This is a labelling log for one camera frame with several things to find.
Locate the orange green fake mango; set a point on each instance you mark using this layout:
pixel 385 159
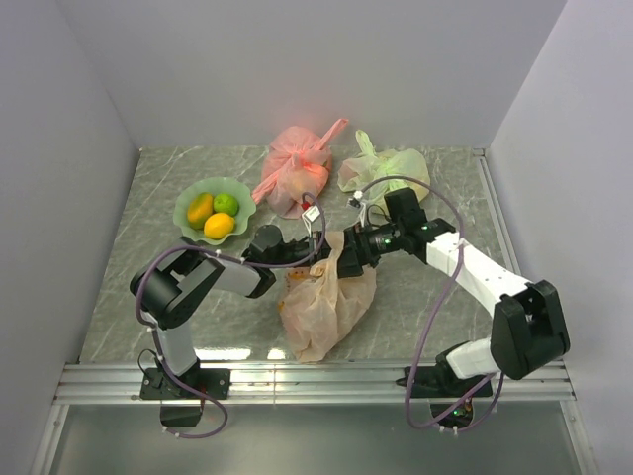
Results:
pixel 199 210

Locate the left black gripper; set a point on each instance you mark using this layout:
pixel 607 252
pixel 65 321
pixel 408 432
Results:
pixel 323 251

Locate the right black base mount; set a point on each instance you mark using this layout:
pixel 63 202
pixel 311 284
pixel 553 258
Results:
pixel 428 383

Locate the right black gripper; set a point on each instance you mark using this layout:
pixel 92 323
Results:
pixel 364 244

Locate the pink tied plastic bag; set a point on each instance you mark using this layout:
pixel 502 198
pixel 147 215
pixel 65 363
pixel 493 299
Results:
pixel 298 161

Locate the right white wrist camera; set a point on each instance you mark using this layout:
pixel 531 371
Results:
pixel 358 202

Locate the green fake lime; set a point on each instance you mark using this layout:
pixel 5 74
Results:
pixel 227 204

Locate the orange plastic bag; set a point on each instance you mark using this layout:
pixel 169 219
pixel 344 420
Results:
pixel 318 309

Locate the yellow fake lemon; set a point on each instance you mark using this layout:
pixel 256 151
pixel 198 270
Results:
pixel 218 226

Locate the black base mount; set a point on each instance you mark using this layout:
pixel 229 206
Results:
pixel 428 383
pixel 182 404

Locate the green tied plastic bag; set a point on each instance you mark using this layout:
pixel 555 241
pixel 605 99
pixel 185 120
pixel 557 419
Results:
pixel 368 165

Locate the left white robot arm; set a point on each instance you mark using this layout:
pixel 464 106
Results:
pixel 168 293

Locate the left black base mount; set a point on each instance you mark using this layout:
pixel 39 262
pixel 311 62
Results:
pixel 182 404

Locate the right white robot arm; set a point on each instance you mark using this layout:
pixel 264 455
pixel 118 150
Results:
pixel 528 325

